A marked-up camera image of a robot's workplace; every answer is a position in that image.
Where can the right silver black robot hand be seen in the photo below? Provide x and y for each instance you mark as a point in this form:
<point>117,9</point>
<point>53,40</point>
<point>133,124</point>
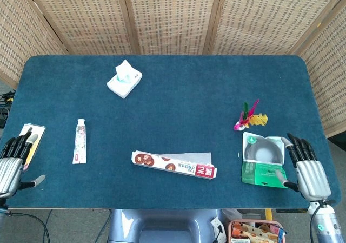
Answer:
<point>313,178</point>

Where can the yellow post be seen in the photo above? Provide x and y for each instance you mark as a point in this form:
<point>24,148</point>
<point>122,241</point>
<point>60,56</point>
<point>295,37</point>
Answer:
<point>268,215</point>

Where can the white tissue pack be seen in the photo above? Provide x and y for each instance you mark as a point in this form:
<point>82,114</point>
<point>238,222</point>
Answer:
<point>124,86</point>

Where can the white power strip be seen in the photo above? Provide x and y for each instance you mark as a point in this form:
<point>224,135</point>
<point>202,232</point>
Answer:
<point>217,226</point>

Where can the black box on floor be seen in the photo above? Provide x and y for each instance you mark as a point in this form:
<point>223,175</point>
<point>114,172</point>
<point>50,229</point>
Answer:
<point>341,143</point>

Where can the pink basket with items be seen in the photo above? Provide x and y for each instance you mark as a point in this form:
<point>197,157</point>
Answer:
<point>243,232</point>

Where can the long white red box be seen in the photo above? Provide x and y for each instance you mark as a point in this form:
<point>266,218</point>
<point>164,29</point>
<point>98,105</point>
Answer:
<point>175,167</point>

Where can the white floral toothpaste tube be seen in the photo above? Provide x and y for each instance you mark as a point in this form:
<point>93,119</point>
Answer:
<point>80,143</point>

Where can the flat clear blister pack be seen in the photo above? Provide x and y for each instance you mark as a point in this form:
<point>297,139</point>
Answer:
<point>40,130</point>

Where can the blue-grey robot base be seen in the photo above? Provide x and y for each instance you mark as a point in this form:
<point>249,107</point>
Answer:
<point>167,224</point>

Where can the woven bamboo folding screen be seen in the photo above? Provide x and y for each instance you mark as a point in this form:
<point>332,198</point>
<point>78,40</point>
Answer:
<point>173,15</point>

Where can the colourful feather shuttlecock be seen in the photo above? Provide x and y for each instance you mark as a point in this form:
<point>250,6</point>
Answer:
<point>239,125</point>

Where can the green packaged bowl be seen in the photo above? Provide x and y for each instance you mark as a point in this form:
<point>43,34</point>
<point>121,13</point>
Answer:
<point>256,172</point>

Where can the blue carpet table mat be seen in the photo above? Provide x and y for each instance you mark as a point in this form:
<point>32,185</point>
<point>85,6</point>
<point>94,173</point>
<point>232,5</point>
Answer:
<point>173,105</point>

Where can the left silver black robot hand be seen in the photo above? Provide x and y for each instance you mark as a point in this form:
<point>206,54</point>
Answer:
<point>9,172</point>

